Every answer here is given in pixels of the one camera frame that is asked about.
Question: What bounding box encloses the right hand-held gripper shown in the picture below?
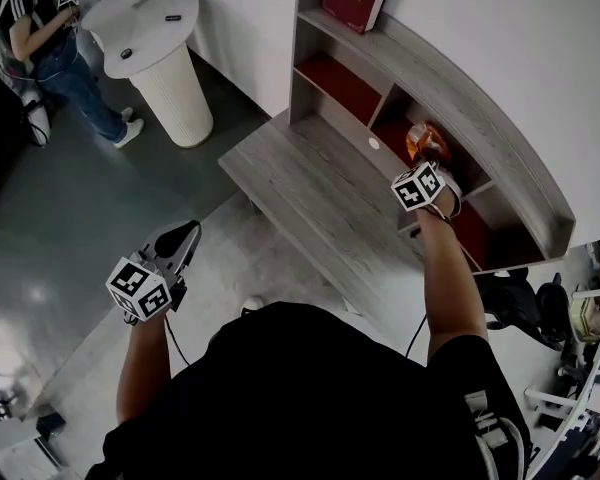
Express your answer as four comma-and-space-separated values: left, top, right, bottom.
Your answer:
390, 161, 464, 220

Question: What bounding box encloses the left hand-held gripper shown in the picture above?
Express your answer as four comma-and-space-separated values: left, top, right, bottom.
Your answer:
105, 219, 203, 323

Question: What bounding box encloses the orange pack of tissues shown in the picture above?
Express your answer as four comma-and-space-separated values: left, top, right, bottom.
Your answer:
405, 121, 452, 168

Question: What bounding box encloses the grey wooden shelf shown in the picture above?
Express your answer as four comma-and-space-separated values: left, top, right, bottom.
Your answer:
217, 0, 577, 320

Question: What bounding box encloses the person's right forearm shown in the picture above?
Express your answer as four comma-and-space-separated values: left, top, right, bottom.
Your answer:
415, 206, 491, 365

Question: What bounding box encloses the person's left forearm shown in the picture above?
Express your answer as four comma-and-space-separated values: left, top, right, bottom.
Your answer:
115, 311, 174, 425

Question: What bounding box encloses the person's white shoe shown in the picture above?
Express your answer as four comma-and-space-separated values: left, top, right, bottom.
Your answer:
239, 295, 267, 318

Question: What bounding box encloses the black office chair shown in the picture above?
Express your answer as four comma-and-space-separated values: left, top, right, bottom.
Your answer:
473, 266, 577, 365

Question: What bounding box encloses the person's black shirt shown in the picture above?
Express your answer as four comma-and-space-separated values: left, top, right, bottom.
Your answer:
83, 301, 532, 480

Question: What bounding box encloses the beige box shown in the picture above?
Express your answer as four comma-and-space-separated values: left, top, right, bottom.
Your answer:
568, 296, 600, 345

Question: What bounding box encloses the small black box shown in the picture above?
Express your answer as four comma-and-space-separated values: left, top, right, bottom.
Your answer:
34, 410, 67, 440

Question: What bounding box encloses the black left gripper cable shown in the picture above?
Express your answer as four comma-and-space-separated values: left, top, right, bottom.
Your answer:
163, 314, 192, 368

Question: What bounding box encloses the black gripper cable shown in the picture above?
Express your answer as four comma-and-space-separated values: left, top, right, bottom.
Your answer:
404, 312, 429, 360
163, 314, 192, 368

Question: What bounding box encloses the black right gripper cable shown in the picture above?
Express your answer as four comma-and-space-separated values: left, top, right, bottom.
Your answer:
404, 312, 429, 360

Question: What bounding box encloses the white round pedestal table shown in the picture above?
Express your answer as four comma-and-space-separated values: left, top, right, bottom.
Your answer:
80, 0, 215, 149

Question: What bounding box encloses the white waist strap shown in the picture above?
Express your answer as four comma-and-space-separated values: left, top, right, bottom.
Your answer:
463, 389, 527, 480

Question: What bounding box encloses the white desk frame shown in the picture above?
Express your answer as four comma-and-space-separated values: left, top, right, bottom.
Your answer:
522, 277, 600, 480

